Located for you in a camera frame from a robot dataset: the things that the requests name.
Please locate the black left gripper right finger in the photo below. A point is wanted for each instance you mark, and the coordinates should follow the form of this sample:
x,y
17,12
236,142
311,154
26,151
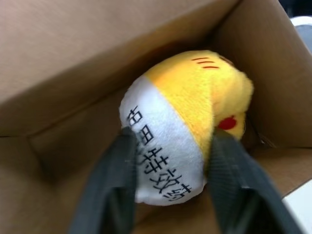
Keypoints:
x,y
231,185

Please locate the yellow white plush toy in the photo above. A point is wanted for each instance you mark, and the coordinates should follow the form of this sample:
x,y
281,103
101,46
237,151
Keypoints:
x,y
182,97

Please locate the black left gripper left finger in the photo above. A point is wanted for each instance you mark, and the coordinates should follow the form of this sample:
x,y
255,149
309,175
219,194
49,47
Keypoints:
x,y
109,195

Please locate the brown cardboard box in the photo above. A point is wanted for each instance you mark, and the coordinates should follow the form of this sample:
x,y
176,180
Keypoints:
x,y
73,48

